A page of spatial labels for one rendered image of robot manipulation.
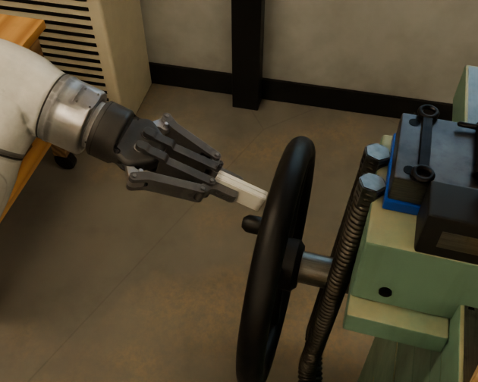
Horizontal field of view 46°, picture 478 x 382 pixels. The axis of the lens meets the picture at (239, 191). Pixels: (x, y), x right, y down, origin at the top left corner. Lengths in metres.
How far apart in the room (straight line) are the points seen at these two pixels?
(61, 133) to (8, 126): 0.06
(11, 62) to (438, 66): 1.51
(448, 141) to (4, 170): 0.51
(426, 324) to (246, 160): 1.38
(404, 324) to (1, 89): 0.52
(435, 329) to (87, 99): 0.47
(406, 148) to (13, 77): 0.46
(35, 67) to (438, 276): 0.51
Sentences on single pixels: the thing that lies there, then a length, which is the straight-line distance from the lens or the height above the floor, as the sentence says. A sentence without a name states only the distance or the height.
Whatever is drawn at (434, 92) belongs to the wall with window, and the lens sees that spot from 2.05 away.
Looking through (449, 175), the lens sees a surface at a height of 1.00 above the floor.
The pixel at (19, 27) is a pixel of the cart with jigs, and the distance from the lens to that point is 1.62.
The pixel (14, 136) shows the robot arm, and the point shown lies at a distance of 0.74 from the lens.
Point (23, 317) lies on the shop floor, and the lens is 1.64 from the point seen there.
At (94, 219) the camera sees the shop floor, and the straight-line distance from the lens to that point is 1.77.
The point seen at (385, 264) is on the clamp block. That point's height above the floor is 0.93.
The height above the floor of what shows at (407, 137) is 1.00.
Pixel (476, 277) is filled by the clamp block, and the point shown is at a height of 0.94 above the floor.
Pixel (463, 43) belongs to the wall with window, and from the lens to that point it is 1.95.
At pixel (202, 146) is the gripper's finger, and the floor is 0.82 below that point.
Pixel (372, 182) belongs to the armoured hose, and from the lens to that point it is 0.52.
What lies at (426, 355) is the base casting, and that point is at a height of 0.78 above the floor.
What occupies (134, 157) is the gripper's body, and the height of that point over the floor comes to 0.84.
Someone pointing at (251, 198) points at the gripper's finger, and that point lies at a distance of 0.74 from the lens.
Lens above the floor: 1.35
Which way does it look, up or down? 49 degrees down
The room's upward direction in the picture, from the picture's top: straight up
